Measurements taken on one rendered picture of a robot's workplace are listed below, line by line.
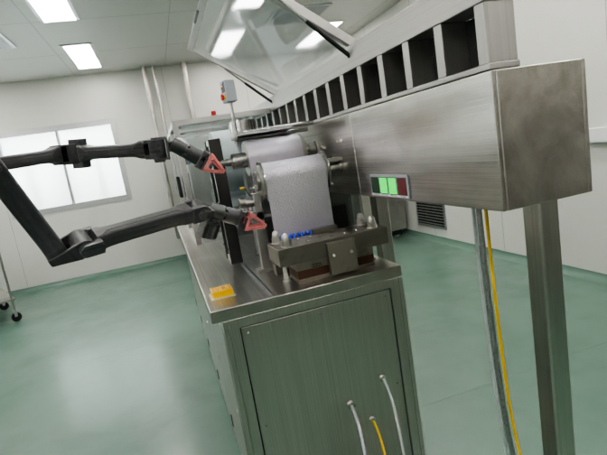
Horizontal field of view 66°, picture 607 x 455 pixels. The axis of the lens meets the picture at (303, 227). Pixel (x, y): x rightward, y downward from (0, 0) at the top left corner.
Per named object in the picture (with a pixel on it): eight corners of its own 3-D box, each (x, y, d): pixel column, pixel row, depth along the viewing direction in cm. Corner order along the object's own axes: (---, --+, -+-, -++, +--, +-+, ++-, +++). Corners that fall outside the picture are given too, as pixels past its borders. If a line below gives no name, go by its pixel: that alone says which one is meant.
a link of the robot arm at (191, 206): (79, 246, 132) (67, 228, 139) (82, 262, 135) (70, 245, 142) (213, 207, 157) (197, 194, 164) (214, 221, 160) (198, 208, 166)
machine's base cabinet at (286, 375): (200, 327, 398) (180, 228, 383) (274, 308, 415) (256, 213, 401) (267, 561, 159) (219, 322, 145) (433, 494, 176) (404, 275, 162)
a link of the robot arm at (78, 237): (57, 280, 132) (47, 263, 139) (101, 253, 138) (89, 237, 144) (-52, 147, 102) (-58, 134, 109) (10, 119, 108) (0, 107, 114)
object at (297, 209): (275, 242, 174) (267, 192, 171) (334, 229, 181) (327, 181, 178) (275, 242, 174) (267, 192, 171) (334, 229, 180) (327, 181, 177)
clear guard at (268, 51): (192, 48, 246) (192, 47, 246) (276, 93, 262) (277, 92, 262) (217, -36, 146) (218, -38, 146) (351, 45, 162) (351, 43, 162)
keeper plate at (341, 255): (330, 273, 160) (324, 243, 158) (356, 267, 163) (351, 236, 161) (332, 275, 158) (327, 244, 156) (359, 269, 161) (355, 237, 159)
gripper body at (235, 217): (242, 229, 163) (221, 224, 161) (238, 226, 173) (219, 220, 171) (247, 211, 163) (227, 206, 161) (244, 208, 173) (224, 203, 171)
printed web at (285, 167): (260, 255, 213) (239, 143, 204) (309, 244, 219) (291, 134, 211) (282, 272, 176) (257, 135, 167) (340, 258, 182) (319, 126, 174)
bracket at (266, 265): (255, 271, 185) (240, 195, 180) (270, 267, 187) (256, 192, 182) (257, 273, 181) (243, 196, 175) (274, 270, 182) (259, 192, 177)
